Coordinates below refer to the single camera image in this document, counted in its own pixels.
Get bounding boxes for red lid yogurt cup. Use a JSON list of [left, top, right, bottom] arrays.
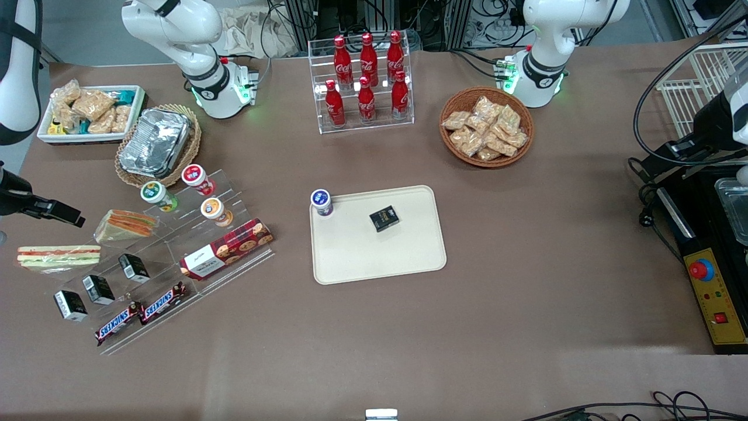
[[181, 164, 216, 196]]

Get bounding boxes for red emergency stop button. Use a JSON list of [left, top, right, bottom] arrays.
[[688, 258, 715, 282]]

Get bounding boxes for black power cord with plug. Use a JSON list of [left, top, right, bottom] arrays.
[[627, 157, 681, 258]]

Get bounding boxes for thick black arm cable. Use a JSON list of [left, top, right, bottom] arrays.
[[634, 20, 748, 167]]

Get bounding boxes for steel machine tray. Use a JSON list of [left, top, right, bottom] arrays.
[[714, 177, 748, 246]]

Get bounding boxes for black floor cables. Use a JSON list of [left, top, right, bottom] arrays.
[[520, 391, 748, 421]]

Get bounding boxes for aluminium foil container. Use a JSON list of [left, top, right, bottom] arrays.
[[119, 108, 193, 178]]

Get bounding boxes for round wicker basket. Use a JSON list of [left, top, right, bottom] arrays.
[[439, 87, 535, 169]]

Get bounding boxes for triangular wrapped sandwich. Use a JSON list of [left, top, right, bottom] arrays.
[[94, 209, 160, 244]]

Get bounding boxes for red cola bottle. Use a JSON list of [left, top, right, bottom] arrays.
[[357, 76, 376, 125], [324, 80, 347, 128], [359, 32, 379, 88], [387, 30, 406, 82], [333, 35, 354, 91], [390, 71, 410, 120]]

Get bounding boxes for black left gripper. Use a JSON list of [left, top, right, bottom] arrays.
[[629, 89, 739, 182]]

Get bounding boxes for blue lid yogurt cup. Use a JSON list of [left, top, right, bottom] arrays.
[[310, 188, 334, 218]]

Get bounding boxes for flat wicker basket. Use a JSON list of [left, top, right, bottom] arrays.
[[115, 104, 202, 189]]

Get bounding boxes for beige plastic tray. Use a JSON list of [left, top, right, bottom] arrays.
[[309, 185, 448, 285]]

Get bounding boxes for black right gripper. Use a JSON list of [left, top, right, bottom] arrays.
[[0, 165, 86, 229]]

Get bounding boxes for white wire rack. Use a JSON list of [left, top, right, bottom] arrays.
[[656, 42, 748, 138]]

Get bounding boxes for clear acrylic bottle rack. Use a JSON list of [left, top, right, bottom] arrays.
[[308, 32, 414, 135]]

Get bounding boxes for snickers chocolate bar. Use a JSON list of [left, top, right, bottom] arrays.
[[138, 282, 189, 326], [95, 302, 144, 346]]

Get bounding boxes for long sandwich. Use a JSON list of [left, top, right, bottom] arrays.
[[16, 244, 102, 274]]

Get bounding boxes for clear acrylic stepped stand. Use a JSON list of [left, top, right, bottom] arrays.
[[47, 168, 275, 356]]

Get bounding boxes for red cookie box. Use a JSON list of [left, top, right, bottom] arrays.
[[179, 218, 275, 281]]

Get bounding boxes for silver metal bar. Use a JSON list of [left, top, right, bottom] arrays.
[[659, 188, 696, 239]]

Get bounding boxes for orange lid yogurt cup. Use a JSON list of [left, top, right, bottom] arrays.
[[200, 197, 233, 227]]

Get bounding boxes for white rectangular snack dish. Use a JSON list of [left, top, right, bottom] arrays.
[[37, 85, 147, 145]]

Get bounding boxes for green lid yogurt cup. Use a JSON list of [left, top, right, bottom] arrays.
[[140, 181, 178, 213]]

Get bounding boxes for aluminium frame rack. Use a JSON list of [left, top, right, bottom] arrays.
[[283, 0, 474, 52]]

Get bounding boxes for crumpled beige cloth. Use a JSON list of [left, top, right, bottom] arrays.
[[219, 7, 296, 58]]

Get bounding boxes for small black tissue box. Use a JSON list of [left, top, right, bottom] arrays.
[[369, 205, 400, 233], [53, 290, 88, 323], [82, 274, 116, 306], [118, 253, 151, 284]]

